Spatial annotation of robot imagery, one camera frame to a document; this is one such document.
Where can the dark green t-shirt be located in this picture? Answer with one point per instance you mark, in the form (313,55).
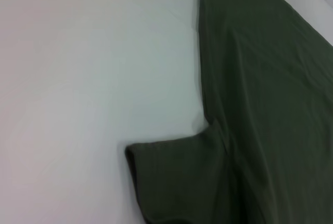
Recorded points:
(260,117)

